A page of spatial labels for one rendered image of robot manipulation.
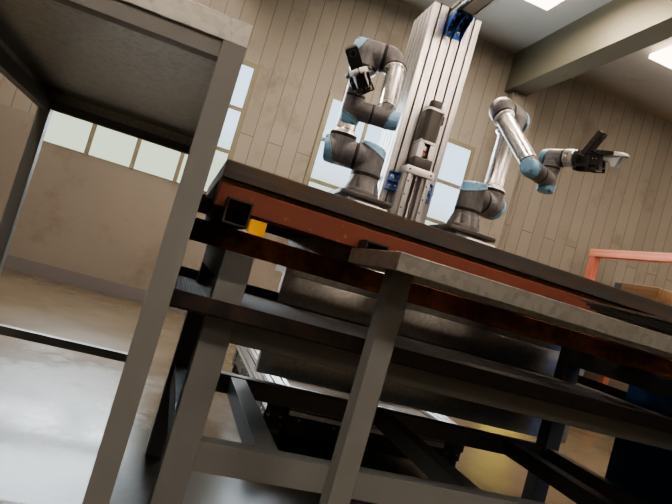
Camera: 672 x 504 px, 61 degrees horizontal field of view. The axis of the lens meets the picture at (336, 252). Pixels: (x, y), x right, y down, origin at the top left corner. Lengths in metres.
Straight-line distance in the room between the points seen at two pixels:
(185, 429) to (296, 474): 0.26
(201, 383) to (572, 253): 5.77
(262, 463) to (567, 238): 5.65
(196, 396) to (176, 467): 0.14
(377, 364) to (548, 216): 5.55
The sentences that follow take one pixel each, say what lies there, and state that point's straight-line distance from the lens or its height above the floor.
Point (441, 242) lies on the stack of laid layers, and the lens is 1.28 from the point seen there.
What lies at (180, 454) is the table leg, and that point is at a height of 0.26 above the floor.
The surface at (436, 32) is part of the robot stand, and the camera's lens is 2.82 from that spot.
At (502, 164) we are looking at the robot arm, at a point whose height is 1.39.
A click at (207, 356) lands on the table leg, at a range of 1.18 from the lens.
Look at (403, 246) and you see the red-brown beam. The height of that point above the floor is 0.79.
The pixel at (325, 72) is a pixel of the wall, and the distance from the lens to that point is 5.64.
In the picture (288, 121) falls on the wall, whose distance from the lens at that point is 5.46.
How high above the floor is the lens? 0.68
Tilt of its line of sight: 3 degrees up
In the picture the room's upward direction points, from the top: 16 degrees clockwise
